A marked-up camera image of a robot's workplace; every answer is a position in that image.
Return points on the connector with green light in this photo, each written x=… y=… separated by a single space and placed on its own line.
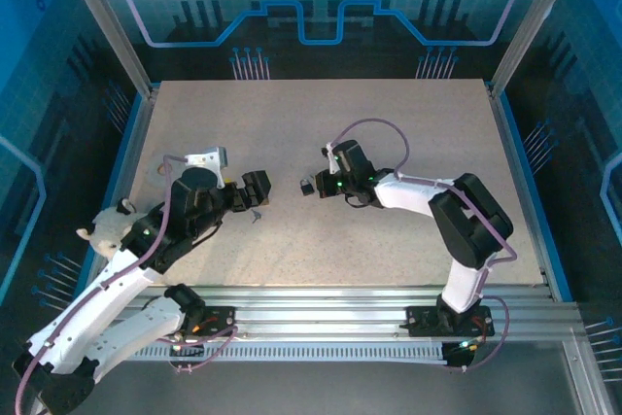
x=177 y=342
x=465 y=346

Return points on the aluminium side rail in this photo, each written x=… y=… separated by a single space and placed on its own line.
x=137 y=143
x=506 y=143

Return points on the clear tape roll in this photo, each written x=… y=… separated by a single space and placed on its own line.
x=156 y=179

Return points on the aluminium frame post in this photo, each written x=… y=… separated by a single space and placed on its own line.
x=528 y=21
x=109 y=21

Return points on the aluminium front rail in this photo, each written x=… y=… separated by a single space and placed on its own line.
x=316 y=305

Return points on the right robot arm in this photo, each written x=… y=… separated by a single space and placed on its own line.
x=403 y=191

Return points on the white plush dog toy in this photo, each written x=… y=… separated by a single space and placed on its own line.
x=109 y=228

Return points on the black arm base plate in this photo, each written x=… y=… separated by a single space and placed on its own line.
x=418 y=320
x=221 y=320

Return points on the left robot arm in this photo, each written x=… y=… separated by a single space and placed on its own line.
x=97 y=298

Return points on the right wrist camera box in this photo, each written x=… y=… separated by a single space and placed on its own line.
x=332 y=158

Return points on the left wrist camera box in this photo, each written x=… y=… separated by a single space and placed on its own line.
x=209 y=160

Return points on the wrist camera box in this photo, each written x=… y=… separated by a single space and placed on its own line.
x=209 y=160
x=332 y=158

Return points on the black padlock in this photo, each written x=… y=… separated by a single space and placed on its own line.
x=306 y=187

